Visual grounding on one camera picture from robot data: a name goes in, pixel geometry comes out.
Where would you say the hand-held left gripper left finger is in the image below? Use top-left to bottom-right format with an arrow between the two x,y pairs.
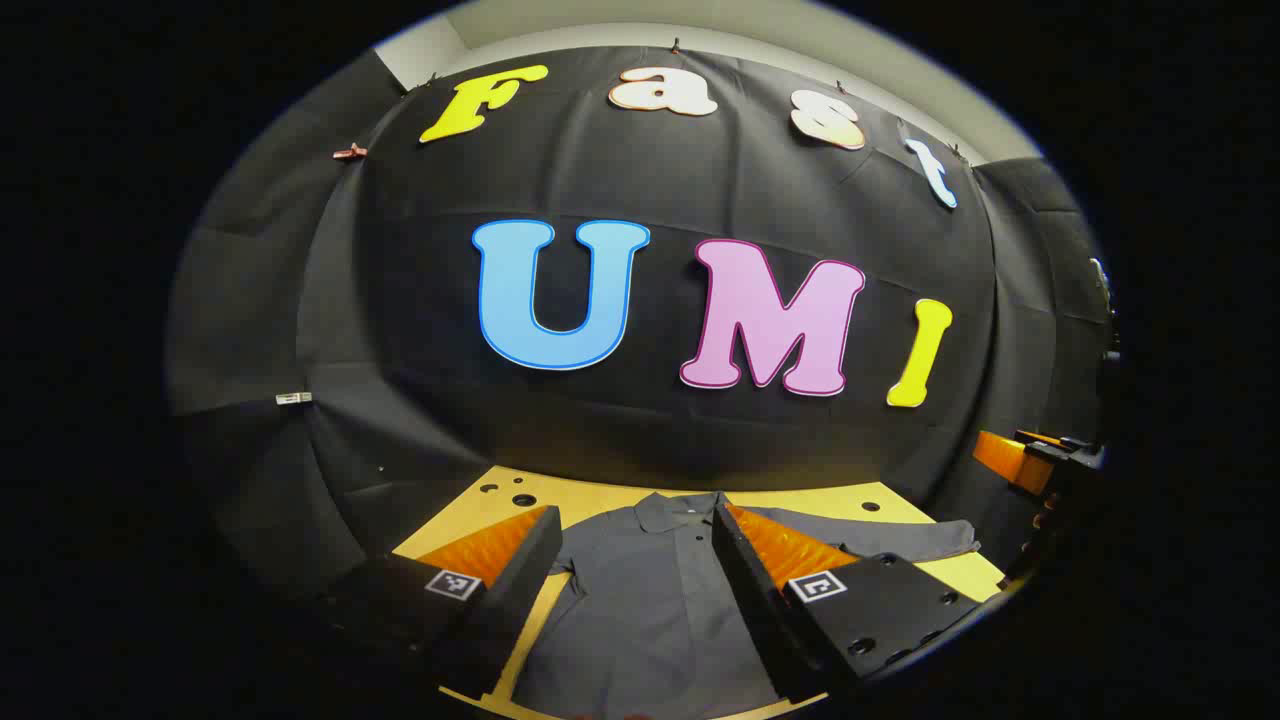
320,505 -> 564,701

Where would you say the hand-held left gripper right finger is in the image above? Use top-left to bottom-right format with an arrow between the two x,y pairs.
712,500 -> 986,706

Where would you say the grey collared shirt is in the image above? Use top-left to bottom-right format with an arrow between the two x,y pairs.
510,490 -> 981,720

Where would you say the black backdrop cloth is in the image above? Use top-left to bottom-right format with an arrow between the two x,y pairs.
165,45 -> 1116,601

